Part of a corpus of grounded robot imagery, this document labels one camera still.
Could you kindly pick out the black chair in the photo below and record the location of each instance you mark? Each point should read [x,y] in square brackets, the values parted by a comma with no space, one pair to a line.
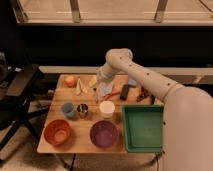
[17,90]

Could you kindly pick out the blue sponge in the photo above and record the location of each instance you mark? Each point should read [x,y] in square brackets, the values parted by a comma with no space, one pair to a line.
[132,82]

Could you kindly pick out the peeled banana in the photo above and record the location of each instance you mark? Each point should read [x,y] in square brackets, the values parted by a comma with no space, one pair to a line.
[80,88]

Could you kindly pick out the black marker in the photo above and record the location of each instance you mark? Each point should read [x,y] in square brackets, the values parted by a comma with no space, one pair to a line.
[152,99]

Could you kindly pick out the purple bowl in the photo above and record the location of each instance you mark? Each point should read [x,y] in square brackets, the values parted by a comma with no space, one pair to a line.
[104,134]

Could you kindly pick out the blue cup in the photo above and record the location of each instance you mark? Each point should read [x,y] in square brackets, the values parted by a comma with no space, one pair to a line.
[68,110]

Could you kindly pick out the white cup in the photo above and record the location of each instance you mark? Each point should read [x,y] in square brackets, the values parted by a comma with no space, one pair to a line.
[107,109]

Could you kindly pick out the green plastic tray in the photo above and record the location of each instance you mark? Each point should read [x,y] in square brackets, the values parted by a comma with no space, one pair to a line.
[142,128]

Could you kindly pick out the orange bowl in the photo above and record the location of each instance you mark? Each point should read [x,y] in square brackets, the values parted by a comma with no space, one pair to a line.
[57,132]

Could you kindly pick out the black rectangular block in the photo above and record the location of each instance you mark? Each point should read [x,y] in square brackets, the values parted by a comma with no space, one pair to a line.
[124,92]

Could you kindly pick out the blue cloth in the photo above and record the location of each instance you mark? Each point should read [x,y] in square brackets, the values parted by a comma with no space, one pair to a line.
[105,88]

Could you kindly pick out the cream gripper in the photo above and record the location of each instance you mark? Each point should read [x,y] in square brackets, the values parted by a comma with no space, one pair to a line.
[93,82]

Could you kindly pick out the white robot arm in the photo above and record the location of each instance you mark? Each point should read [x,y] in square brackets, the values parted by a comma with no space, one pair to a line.
[188,112]

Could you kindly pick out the dark red grapes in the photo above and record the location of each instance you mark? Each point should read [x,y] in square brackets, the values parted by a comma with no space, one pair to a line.
[142,95]

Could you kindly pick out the orange carrot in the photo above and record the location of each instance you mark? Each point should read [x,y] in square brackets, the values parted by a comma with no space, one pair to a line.
[113,93]

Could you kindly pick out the orange apple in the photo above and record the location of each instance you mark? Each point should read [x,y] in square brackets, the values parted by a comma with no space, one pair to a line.
[70,81]

